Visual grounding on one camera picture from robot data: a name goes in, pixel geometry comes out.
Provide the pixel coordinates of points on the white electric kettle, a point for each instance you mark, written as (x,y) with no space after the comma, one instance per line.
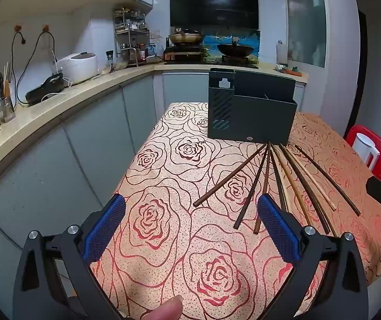
(365,150)

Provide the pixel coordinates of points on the group of wooden chopsticks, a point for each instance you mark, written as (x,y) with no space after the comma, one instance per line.
(305,190)

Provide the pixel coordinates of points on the black glass cooktop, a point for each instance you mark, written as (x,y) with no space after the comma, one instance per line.
(250,64)

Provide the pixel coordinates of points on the dark grey utensil holder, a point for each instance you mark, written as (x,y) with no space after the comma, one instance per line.
(260,120)

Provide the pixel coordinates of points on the rose printed tablecloth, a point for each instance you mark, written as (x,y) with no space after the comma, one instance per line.
(177,173)

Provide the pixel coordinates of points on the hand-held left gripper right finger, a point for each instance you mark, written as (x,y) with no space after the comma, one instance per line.
(278,230)

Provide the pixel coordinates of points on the black range hood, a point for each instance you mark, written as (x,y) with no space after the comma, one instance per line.
(213,5)

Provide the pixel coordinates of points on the black pepper grinder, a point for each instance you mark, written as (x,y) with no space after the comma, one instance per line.
(110,61)

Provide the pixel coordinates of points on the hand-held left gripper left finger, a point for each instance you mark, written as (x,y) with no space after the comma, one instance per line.
(105,230)

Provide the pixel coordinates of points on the black electric griddle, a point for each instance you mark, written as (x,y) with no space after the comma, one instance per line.
(42,91)

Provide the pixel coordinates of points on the black wok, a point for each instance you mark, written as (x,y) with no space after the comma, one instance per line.
(235,50)

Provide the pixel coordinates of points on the metal utensil jar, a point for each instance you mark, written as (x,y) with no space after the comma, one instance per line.
(6,110)

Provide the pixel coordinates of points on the golden lidded pan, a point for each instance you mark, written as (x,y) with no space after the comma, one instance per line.
(185,37)

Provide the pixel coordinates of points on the white rice cooker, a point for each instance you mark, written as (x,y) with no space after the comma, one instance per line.
(80,66)

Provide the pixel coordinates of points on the grey lower cabinets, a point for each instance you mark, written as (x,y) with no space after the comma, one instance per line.
(87,146)

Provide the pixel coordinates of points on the beige kitchen countertop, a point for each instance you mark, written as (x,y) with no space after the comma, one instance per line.
(60,103)

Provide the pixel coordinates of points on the metal spice rack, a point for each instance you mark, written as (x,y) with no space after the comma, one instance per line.
(129,33)

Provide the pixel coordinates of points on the orange tray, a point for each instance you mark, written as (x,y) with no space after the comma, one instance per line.
(292,72)

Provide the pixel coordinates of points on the white paper towel roll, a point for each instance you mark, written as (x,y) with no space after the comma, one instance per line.
(282,53)

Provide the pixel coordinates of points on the frosted glass window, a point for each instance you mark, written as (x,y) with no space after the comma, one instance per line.
(305,16)

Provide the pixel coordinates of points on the black induction cooker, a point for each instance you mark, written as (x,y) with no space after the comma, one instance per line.
(182,53)

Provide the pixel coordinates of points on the blue sea backsplash panel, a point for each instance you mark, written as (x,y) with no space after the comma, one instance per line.
(243,38)

